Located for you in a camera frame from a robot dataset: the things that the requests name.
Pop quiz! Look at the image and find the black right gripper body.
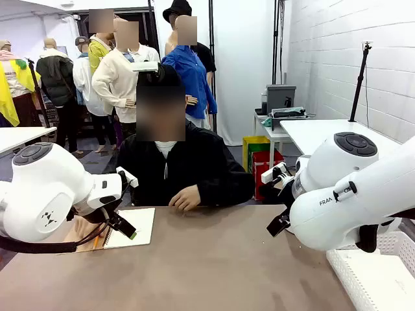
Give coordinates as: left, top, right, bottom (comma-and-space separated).
271, 173, 296, 214

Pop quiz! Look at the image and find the small white side table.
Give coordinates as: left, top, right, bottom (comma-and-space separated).
254, 111, 294, 155

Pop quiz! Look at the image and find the spiral notebook brown cover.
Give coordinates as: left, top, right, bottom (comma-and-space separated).
63, 207, 156, 252

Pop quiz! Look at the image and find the grey box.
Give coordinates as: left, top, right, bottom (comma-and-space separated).
265, 84, 297, 114

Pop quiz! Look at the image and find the black light stand pole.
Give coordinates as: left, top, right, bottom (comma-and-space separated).
147, 0, 161, 58
273, 0, 287, 86
208, 0, 218, 133

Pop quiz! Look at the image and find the mannequin in blue shirt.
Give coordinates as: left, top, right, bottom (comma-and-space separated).
161, 15, 219, 131

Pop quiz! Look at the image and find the grey tray with black items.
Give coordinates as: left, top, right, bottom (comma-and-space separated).
270, 106, 307, 132

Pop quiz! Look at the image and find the black bucket hat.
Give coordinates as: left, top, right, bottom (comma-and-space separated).
162, 0, 193, 24

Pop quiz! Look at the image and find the mannequin in white shirt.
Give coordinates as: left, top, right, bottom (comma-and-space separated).
129, 43, 161, 65

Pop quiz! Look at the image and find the person's left forearm black sleeve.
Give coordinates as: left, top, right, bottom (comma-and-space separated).
194, 173, 255, 207

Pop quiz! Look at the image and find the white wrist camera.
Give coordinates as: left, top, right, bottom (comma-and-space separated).
261, 162, 288, 184
115, 166, 139, 189

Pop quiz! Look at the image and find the mannequin in black t-shirt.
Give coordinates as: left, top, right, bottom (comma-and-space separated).
164, 22, 217, 75

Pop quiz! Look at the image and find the white head-mounted camera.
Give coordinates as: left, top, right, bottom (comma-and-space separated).
130, 60, 160, 73

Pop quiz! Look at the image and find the black bag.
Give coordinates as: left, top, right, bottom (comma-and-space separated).
259, 186, 289, 205

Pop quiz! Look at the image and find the person's left hand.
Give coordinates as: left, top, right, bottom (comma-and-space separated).
168, 185, 202, 213

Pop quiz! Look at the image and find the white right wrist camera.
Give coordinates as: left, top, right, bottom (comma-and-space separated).
261, 162, 288, 184

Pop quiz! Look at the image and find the white perforated plastic basket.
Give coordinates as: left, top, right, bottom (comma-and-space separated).
326, 231, 415, 311

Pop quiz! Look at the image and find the seated person black jacket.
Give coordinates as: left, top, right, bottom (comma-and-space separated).
116, 63, 255, 208

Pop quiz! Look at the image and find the black tripod with small camera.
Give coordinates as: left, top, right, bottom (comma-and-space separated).
348, 41, 374, 123

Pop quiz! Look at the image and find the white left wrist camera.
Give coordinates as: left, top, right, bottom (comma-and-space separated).
115, 166, 139, 189

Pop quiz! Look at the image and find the black baseball cap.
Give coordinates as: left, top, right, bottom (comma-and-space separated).
137, 63, 183, 87

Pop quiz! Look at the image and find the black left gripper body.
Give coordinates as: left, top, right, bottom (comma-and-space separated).
75, 207, 113, 225

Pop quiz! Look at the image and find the mannequin in cream cardigan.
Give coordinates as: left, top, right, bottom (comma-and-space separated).
91, 18, 154, 149

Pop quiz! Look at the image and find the white table with legs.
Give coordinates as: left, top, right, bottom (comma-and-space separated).
0, 126, 58, 155

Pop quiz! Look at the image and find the large white table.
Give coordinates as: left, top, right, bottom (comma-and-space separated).
279, 119, 405, 157

